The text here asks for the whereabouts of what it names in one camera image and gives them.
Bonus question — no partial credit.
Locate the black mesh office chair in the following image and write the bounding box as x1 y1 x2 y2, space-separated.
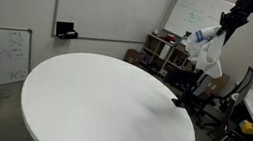
215 62 253 133

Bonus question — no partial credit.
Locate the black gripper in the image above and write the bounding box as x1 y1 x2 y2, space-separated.
216 2 253 41

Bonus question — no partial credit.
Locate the large blank wall whiteboard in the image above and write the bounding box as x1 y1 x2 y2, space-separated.
50 0 175 54

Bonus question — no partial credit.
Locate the whiteboard with green writing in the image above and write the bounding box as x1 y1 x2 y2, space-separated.
160 0 245 56

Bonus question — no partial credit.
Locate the wooden cube shelf unit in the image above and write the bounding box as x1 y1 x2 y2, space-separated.
137 32 203 85

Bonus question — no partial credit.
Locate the white cloth with blue stripes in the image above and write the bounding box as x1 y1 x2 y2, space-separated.
181 21 231 81

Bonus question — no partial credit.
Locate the black office chair grey back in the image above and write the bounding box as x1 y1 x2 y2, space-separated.
160 53 218 118

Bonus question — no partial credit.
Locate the red object on shelf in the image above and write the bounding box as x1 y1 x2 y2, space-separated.
165 33 177 44

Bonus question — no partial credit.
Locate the small brown cardboard box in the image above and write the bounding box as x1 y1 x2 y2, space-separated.
124 47 144 67

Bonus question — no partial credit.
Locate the large flat cardboard box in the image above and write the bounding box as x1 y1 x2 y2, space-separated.
203 70 231 100

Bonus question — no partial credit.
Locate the black marker holder box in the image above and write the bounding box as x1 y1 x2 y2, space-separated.
53 20 81 43

